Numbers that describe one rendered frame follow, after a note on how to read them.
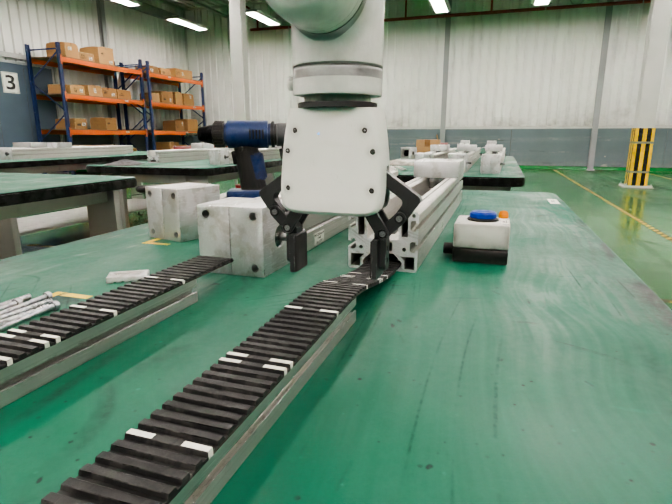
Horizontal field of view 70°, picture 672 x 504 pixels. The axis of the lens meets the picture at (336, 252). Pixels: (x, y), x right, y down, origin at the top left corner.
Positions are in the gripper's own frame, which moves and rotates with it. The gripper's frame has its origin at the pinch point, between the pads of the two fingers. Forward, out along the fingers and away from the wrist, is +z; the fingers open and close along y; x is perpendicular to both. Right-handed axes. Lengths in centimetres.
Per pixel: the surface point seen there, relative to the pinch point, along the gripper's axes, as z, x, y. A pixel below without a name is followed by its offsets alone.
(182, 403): 2.7, -24.2, -1.5
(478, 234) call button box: 1.7, 27.7, 12.9
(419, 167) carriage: -5, 77, -4
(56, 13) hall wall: -303, 973, -1052
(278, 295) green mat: 6.2, 4.8, -8.9
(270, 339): 2.7, -14.3, -0.6
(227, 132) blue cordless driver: -13, 49, -41
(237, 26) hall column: -250, 1005, -568
